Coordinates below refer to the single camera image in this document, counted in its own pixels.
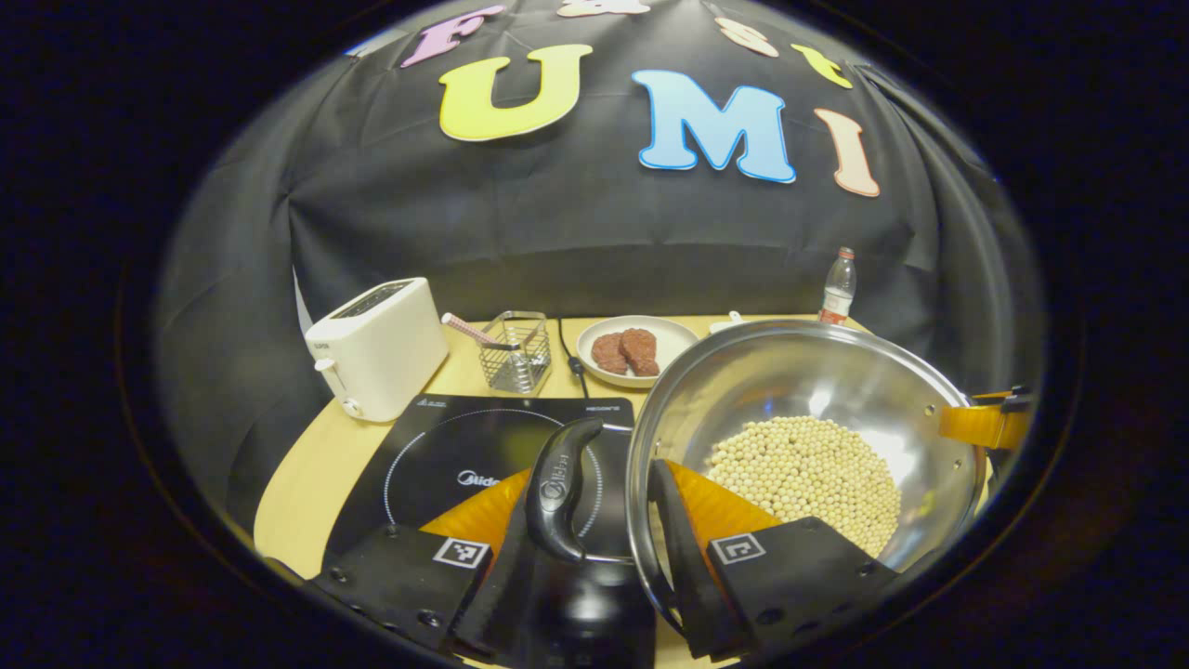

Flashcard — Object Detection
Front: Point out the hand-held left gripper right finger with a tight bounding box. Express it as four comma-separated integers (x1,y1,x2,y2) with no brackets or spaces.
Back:
647,458,900,662

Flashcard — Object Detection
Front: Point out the white toaster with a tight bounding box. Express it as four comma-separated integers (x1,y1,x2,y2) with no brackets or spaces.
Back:
305,277,450,424

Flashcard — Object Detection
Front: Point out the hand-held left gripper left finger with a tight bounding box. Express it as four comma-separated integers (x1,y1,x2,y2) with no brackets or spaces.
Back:
311,467,535,658

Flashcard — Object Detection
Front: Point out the black induction cooktop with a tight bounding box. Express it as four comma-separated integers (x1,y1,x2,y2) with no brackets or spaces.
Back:
325,394,637,568

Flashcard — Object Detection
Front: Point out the metal wire basket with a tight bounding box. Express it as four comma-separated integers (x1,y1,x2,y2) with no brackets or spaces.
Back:
478,310,553,396

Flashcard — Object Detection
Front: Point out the pile of soybeans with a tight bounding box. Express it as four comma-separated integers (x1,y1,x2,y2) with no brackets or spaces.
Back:
703,415,904,558

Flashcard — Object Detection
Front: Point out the round white plate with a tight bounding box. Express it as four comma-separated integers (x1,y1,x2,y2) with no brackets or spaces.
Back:
576,315,699,389

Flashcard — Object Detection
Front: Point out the stainless steel pot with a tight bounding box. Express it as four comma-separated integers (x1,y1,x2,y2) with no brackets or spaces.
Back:
502,319,987,669

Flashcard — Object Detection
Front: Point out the pink striped straw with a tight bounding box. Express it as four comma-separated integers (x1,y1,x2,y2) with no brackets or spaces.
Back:
440,312,498,347

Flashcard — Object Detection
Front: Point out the black power cable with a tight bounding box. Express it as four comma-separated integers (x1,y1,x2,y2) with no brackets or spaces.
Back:
555,318,592,399

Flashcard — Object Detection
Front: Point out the clear red label water bottle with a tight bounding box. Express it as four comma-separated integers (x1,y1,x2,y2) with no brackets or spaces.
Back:
819,246,857,326

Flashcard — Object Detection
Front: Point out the red meat patty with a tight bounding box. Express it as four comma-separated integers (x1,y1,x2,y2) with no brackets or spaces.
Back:
591,333,631,375
620,328,660,377

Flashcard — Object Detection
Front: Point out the black backdrop cloth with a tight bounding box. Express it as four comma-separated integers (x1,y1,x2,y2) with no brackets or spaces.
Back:
153,0,1046,540

